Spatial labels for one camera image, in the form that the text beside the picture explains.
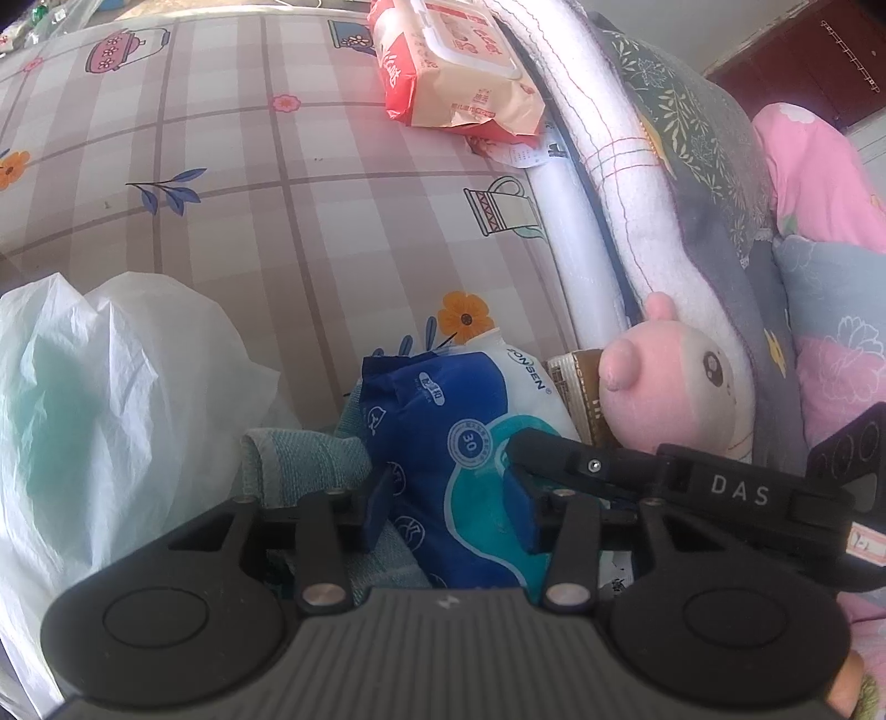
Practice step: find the pink pig plush toy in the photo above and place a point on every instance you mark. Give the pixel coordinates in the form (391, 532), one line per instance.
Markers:
(664, 388)

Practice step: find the blue soft packet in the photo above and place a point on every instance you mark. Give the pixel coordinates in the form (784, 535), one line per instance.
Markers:
(443, 429)

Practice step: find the brown door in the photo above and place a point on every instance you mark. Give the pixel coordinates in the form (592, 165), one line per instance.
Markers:
(796, 48)

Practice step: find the grey quilt with yellow print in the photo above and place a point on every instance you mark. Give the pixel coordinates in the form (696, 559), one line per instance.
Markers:
(754, 291)

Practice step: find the white folded plastic sheet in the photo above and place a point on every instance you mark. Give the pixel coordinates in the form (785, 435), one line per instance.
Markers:
(574, 242)

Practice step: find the white plastic bag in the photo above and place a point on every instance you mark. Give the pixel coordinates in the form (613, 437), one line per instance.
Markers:
(104, 415)

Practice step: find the green leaf print pillow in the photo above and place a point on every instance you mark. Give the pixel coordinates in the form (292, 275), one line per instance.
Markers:
(692, 118)

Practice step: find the crumpled clear plastic bags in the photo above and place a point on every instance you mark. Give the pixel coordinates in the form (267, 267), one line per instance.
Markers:
(41, 17)

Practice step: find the pink and grey floral quilt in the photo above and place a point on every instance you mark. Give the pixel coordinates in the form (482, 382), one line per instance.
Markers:
(830, 346)

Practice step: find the white towel blanket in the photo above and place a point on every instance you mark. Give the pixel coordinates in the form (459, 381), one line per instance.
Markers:
(609, 138)

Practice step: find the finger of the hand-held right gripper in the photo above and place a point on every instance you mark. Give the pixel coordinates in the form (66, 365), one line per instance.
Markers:
(574, 464)

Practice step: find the teal checked towel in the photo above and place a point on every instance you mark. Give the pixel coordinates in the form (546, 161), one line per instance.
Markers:
(311, 457)

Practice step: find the pink wet wipes pack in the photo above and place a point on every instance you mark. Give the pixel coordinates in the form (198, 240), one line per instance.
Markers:
(450, 69)

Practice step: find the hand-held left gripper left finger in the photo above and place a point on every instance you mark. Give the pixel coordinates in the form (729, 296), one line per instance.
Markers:
(379, 509)

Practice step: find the white soft packet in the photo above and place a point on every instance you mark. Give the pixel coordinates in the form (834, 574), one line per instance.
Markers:
(533, 394)

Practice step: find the white paper receipt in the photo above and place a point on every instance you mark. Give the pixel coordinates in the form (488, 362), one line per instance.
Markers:
(522, 156)

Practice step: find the white wall hook rack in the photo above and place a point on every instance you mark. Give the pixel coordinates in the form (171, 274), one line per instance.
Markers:
(855, 52)

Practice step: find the checked printed bed sheet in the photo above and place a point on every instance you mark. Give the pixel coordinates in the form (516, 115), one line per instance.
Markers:
(242, 208)

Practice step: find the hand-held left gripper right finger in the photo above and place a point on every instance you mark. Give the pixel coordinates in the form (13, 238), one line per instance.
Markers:
(519, 516)

